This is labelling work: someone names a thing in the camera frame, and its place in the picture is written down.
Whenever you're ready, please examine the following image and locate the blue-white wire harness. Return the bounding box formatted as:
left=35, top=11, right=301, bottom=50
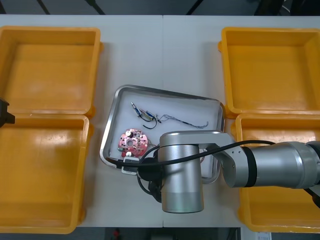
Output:
left=155, top=113, right=210, bottom=129

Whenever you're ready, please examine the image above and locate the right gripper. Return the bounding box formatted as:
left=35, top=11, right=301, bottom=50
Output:
left=136, top=156, right=164, bottom=182

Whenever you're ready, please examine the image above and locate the round red circuit board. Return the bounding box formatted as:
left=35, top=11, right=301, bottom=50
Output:
left=116, top=127, right=149, bottom=159

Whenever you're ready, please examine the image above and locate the yellow-orange plastic bin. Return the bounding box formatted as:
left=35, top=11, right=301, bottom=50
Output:
left=231, top=113, right=320, bottom=234
left=0, top=26, right=104, bottom=117
left=217, top=26, right=320, bottom=119
left=0, top=112, right=95, bottom=235

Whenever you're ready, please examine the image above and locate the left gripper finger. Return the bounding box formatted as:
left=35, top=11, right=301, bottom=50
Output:
left=0, top=112, right=16, bottom=129
left=0, top=98, right=10, bottom=115

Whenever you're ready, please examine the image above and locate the steel tray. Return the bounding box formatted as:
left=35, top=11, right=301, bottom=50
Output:
left=99, top=84, right=226, bottom=185

